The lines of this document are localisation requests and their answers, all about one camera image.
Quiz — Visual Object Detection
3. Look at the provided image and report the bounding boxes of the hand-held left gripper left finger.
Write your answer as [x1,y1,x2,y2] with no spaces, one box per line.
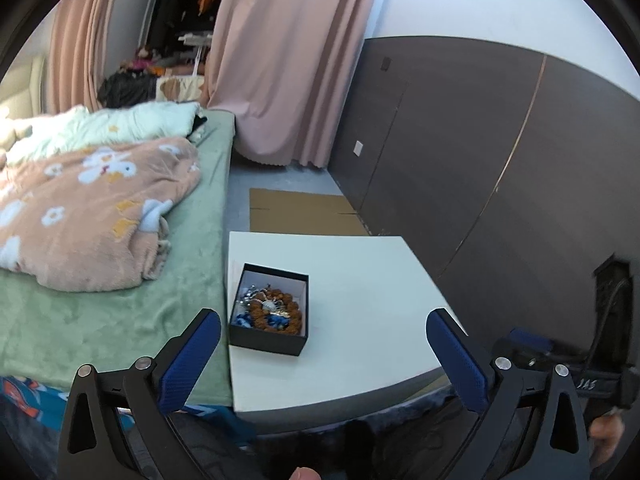
[59,308,222,480]

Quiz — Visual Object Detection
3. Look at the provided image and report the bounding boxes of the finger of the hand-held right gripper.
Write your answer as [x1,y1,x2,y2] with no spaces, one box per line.
[492,329,554,364]

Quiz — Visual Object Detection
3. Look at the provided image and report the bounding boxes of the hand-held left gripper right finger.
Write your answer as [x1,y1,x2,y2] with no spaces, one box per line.
[426,308,591,480]

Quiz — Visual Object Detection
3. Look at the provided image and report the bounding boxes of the blue beaded bracelet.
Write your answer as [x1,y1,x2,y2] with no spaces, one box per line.
[235,310,292,332]

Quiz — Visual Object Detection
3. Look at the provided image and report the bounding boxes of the black jewelry box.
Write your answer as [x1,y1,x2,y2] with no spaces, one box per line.
[228,262,310,357]

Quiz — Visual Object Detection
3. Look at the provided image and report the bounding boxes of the silver chain necklace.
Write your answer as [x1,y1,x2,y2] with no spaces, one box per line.
[239,284,282,312]

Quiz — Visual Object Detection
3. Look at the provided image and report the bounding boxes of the brown wooden bead bracelet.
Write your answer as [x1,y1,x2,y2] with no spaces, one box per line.
[248,286,305,336]

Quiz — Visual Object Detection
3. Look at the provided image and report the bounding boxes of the person's right hand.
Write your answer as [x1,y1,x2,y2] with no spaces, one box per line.
[589,414,627,467]

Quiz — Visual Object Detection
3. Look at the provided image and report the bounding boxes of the bed with green sheet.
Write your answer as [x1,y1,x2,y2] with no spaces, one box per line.
[0,109,237,407]

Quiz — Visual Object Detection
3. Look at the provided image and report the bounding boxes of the pink floral blanket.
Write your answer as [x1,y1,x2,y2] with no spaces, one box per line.
[0,137,202,294]

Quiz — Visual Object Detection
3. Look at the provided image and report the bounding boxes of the flat brown cardboard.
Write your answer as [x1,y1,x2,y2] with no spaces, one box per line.
[249,187,372,237]

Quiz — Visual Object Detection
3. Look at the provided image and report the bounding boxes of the black clothing pile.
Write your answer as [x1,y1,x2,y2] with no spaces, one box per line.
[97,71,159,110]

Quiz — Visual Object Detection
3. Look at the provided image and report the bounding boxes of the beige plush toy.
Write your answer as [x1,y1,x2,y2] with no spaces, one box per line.
[0,124,32,162]

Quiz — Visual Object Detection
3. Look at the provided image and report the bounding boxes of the wide pink curtain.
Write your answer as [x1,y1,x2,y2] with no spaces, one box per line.
[205,0,397,169]

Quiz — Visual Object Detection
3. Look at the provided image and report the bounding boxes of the beige padded headboard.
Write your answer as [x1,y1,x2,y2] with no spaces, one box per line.
[0,56,47,122]

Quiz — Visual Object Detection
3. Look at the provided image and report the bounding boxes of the white drying rack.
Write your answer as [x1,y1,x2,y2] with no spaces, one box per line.
[176,31,217,80]

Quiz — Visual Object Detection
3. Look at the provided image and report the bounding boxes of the narrow pink curtain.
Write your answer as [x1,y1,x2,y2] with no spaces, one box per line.
[46,0,127,112]

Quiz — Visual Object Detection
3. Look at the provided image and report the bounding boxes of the dark hanging clothes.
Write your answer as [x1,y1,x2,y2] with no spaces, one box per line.
[145,0,223,61]

